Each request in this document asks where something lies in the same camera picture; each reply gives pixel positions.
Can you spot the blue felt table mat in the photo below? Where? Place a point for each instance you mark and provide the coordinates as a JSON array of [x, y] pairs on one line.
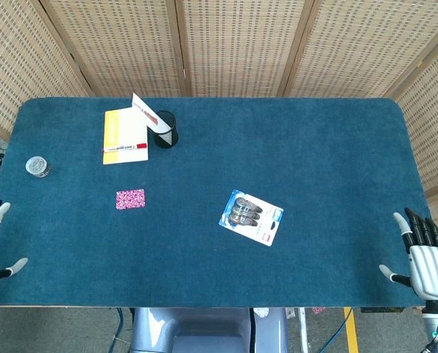
[[277, 154]]

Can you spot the black mesh pen holder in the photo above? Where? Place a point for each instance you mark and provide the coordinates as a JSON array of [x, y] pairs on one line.
[[173, 137]]

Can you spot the white metal post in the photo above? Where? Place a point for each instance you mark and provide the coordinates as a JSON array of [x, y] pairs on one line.
[[303, 331]]

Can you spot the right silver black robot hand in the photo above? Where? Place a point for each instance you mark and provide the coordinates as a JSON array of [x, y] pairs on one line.
[[430, 264]]

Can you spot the grey-blue robot torso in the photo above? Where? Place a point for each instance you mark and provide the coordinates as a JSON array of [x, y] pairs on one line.
[[189, 327]]

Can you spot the woven bamboo folding screen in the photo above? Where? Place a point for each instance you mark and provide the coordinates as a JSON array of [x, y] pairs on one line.
[[240, 44]]

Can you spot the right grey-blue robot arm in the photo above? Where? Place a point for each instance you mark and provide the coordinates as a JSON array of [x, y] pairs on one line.
[[437, 323]]

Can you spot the yellow floor tape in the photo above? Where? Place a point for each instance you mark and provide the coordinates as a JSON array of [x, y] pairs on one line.
[[351, 331]]

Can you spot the white marker with red cap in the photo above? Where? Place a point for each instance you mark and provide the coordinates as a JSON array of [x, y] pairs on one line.
[[124, 148]]

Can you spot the white card in cup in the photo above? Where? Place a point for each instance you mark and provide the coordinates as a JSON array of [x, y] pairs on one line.
[[145, 110]]

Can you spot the round silver tin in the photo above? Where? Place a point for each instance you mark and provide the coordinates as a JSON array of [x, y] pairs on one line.
[[37, 166]]

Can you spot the black power strip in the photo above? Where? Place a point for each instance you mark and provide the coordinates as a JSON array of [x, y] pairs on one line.
[[382, 310]]

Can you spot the pink and white printed label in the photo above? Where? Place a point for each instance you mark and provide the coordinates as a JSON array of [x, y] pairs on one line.
[[318, 310]]

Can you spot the yellow and white notebook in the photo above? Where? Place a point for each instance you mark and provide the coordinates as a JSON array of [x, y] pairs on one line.
[[128, 128]]

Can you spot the blister pack of binder clips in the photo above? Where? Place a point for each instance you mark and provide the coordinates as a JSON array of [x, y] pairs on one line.
[[255, 220]]

